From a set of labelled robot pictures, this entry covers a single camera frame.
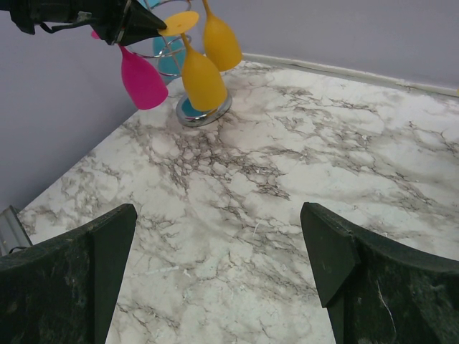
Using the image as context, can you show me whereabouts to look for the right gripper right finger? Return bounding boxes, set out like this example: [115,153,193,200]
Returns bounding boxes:
[301,202,458,343]

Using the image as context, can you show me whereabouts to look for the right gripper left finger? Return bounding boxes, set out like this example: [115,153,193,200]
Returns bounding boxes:
[1,204,137,343]

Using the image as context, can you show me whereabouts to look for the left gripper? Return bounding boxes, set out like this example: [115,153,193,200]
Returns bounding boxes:
[1,1,167,46]

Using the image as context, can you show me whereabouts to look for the pink wine glass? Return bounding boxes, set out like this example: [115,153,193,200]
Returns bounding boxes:
[90,30,169,110]

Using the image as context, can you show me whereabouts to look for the yellow wine glass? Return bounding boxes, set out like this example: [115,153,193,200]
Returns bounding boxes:
[159,11,227,112]
[202,0,242,72]

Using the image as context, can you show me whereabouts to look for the blue wine glass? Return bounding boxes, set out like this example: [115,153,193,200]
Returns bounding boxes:
[143,0,189,76]

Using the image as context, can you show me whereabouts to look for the chrome wine glass rack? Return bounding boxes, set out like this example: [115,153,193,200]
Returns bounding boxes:
[120,1,242,127]

